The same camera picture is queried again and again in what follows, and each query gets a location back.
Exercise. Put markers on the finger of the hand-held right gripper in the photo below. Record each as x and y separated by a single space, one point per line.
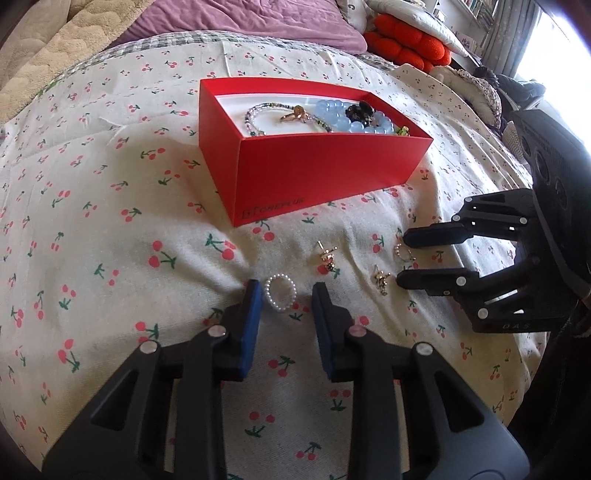
429 280
431 235

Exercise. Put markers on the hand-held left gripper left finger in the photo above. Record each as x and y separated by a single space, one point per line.
251 323

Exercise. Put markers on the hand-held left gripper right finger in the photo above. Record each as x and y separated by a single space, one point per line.
323 332

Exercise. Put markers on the small pearl hoop earring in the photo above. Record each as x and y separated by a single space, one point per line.
397 253

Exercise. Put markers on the red cardboard box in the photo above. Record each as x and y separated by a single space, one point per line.
314 180

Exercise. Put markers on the gold earring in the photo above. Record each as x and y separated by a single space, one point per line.
327 256
381 278

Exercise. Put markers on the dark cloth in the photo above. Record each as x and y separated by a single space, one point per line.
512 90

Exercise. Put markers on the floral cushion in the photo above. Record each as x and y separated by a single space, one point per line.
482 90

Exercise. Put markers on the grey curtain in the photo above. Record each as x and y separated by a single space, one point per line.
517 32

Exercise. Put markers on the bookshelf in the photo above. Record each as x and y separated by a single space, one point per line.
480 11

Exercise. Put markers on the orange knotted cushion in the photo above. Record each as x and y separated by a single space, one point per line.
406 41

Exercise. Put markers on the white pillow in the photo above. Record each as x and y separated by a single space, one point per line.
429 23

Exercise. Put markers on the grey checkered blanket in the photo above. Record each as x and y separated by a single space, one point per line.
184 39

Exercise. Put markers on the purple pillow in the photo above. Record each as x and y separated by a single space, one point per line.
231 23

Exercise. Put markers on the beige quilted blanket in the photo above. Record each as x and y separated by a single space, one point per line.
55 60

